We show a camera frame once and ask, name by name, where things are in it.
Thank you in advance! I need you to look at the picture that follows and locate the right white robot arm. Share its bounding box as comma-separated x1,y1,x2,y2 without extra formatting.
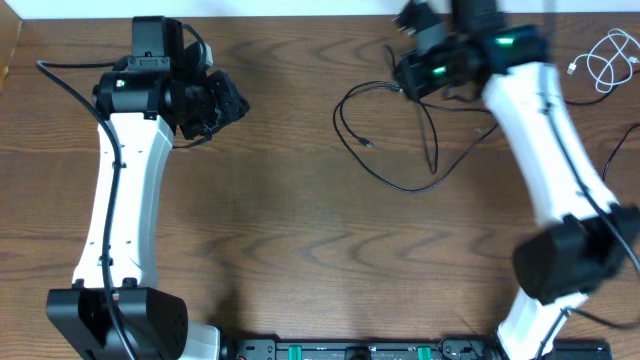
393,1,639,359

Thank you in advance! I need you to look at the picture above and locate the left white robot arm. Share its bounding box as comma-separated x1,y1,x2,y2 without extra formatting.
46,16,250,359

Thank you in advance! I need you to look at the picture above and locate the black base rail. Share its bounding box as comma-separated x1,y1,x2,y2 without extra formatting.
219,337,614,360

